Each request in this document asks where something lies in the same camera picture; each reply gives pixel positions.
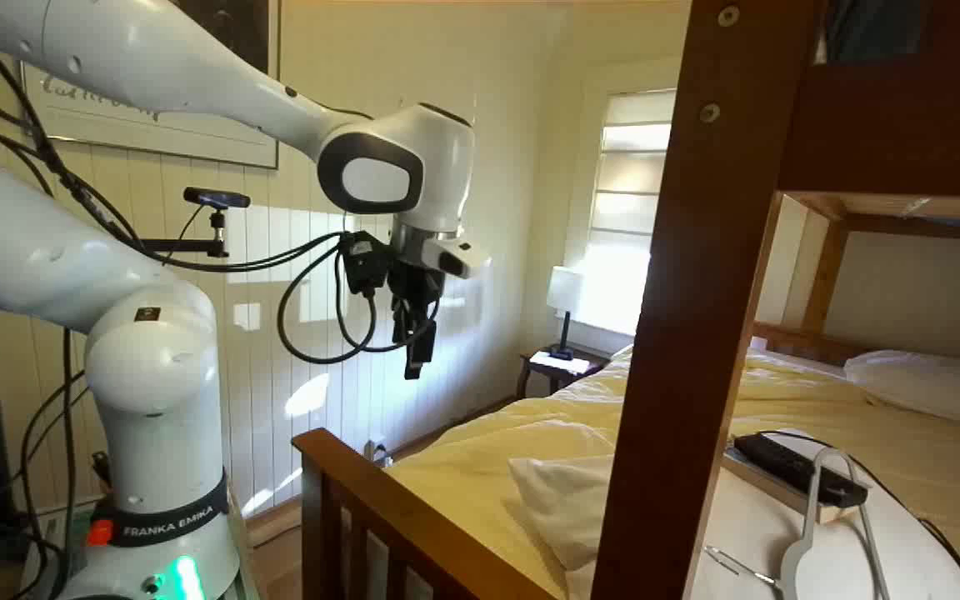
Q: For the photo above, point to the framed wall picture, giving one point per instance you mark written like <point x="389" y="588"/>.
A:
<point x="168" y="135"/>

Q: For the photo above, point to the small white pillow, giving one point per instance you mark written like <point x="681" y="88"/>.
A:
<point x="934" y="389"/>

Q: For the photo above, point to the dark teal cloth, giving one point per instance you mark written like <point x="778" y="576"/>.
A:
<point x="875" y="29"/>

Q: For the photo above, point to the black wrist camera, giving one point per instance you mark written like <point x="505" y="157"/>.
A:
<point x="364" y="263"/>

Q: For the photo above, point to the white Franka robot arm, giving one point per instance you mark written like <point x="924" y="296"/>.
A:
<point x="157" y="377"/>

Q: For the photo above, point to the pale yellow comforter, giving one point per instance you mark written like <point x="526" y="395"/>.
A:
<point x="526" y="434"/>

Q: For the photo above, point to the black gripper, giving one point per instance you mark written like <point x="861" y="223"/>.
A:
<point x="419" y="290"/>

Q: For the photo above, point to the black remote control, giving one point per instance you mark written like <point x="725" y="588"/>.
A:
<point x="784" y="460"/>

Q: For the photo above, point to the white roller window blind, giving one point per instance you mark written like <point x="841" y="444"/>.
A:
<point x="632" y="187"/>

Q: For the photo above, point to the small thin metal item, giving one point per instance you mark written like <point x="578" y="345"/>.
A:
<point x="740" y="567"/>

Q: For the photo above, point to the dark wooden nightstand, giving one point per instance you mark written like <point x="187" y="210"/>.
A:
<point x="551" y="377"/>

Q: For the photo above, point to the brown wooden bunk bed frame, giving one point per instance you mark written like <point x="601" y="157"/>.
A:
<point x="702" y="277"/>

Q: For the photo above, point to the white paper sheet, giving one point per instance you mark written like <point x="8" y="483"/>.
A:
<point x="560" y="360"/>

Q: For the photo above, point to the black stereo camera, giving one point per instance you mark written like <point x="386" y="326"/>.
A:
<point x="217" y="199"/>

